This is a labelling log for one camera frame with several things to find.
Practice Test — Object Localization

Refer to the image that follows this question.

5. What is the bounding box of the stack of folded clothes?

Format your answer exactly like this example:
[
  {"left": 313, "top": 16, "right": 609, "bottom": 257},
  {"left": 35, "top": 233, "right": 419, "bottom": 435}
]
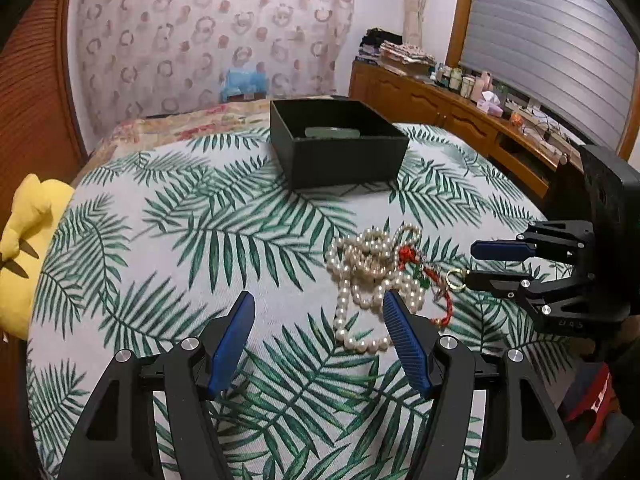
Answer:
[{"left": 355, "top": 28, "right": 436, "bottom": 77}]

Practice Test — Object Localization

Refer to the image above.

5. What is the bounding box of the blue plastic bag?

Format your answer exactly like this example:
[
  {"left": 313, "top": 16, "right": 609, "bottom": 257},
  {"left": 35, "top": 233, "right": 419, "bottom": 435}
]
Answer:
[{"left": 220, "top": 70, "right": 269, "bottom": 102}]

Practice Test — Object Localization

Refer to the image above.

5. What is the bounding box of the red braided cord bracelet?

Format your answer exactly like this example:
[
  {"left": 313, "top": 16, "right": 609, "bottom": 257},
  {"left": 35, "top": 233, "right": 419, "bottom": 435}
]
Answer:
[{"left": 397, "top": 244, "right": 457, "bottom": 330}]

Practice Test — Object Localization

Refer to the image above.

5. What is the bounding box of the wooden sideboard cabinet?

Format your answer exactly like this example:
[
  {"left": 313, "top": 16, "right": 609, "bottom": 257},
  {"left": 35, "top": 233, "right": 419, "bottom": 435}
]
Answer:
[{"left": 349, "top": 61, "right": 588, "bottom": 204}]

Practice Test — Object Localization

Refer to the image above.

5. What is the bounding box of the palm leaf print tablecloth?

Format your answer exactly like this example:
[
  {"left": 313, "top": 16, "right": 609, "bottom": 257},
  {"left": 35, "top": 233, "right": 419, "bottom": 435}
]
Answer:
[{"left": 27, "top": 125, "right": 539, "bottom": 479}]

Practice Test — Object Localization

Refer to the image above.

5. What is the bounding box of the grey window roller blind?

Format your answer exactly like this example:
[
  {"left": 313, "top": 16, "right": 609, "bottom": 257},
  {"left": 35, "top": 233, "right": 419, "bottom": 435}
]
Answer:
[{"left": 460, "top": 0, "right": 638, "bottom": 148}]

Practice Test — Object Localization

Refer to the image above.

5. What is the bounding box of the bottles and jars cluster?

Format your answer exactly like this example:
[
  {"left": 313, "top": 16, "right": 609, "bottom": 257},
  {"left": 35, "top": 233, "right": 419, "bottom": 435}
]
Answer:
[{"left": 432, "top": 63, "right": 494, "bottom": 103}]

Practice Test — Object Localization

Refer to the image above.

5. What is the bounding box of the floral bed quilt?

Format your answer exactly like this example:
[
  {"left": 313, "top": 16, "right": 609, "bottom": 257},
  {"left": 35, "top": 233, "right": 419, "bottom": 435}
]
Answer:
[{"left": 77, "top": 99, "right": 270, "bottom": 178}]

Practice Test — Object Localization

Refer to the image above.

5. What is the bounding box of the pink tissue box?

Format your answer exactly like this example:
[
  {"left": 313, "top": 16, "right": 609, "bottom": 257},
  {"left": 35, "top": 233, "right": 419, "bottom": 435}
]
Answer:
[{"left": 476, "top": 90, "right": 503, "bottom": 117}]

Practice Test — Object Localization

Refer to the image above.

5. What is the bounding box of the brown louvered wardrobe door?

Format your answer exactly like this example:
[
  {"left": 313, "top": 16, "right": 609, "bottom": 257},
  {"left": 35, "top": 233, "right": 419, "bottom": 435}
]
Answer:
[{"left": 1, "top": 0, "right": 88, "bottom": 218}]

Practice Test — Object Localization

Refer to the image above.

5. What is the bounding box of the black open jewelry box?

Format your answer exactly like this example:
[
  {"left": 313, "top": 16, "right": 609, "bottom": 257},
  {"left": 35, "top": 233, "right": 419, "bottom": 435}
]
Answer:
[{"left": 270, "top": 98, "right": 409, "bottom": 190}]

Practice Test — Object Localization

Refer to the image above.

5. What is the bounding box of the pink circle pattern curtain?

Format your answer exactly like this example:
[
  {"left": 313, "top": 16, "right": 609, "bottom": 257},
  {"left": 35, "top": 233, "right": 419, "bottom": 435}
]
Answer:
[{"left": 76, "top": 0, "right": 355, "bottom": 133}]

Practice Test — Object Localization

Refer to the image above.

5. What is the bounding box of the yellow Pikachu plush toy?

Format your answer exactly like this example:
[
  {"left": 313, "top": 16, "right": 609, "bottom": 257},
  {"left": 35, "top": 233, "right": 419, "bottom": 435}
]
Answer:
[{"left": 0, "top": 174, "right": 74, "bottom": 340}]

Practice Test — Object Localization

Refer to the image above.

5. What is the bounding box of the pale green jade bangle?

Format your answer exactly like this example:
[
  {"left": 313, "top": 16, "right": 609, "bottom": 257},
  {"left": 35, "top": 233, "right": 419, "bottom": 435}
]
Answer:
[{"left": 304, "top": 127, "right": 360, "bottom": 140}]

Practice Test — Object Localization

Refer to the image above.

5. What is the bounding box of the white pearl necklace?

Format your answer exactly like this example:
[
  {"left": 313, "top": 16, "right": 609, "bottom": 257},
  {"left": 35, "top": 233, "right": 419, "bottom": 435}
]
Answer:
[{"left": 323, "top": 221, "right": 426, "bottom": 354}]

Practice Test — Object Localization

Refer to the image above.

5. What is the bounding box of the green stone silver pendant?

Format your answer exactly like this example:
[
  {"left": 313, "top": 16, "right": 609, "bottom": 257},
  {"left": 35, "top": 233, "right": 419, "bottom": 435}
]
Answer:
[{"left": 410, "top": 263, "right": 431, "bottom": 290}]

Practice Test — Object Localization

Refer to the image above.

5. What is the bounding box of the gold pearl ring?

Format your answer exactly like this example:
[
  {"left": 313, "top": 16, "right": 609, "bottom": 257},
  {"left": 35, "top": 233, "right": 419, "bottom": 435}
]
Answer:
[{"left": 444, "top": 268, "right": 470, "bottom": 293}]

